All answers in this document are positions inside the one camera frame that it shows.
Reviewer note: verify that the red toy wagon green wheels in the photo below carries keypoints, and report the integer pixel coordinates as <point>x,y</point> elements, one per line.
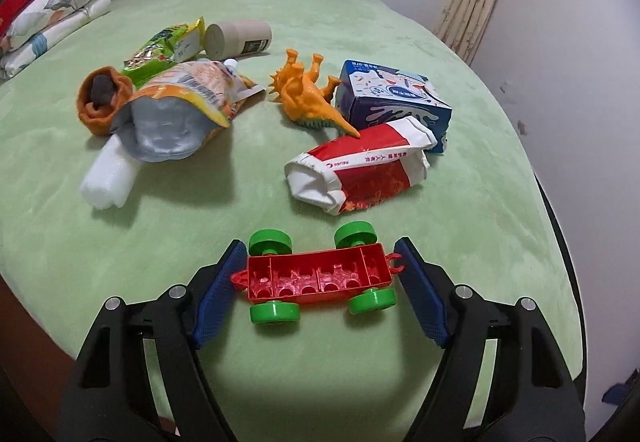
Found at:
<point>278,281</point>

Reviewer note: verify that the white cylindrical bottle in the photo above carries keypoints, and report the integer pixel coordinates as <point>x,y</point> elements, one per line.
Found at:
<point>236,38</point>

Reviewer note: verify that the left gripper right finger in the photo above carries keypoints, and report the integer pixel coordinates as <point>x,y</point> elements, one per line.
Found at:
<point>532,396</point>

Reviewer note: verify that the red white snack bag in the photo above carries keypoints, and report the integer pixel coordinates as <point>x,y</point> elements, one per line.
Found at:
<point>349,174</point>

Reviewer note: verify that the white foam stick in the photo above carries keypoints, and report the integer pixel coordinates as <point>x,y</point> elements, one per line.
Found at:
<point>109,181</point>

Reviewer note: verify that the orange rolled sock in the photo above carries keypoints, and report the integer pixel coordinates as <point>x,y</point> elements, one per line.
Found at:
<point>100,96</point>

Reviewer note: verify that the green bed blanket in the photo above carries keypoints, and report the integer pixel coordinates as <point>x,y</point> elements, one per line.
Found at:
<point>333,375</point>

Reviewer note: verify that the blue cake box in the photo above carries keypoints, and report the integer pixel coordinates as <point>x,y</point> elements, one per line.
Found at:
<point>371,94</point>

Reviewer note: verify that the folded white quilt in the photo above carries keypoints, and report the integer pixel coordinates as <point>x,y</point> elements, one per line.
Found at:
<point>42,41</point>

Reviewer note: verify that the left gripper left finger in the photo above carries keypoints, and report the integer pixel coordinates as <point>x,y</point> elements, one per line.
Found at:
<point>109,395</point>

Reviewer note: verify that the green snack bag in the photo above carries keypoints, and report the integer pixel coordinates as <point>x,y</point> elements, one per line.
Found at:
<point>169,47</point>

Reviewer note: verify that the orange toy dinosaur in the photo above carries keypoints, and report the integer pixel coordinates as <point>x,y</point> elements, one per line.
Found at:
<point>302,101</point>

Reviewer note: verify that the orange silver snack bag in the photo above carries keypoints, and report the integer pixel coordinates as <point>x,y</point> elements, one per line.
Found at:
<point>181,109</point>

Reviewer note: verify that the floral white pillow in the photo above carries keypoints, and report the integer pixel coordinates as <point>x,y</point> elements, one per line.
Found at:
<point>37,15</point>

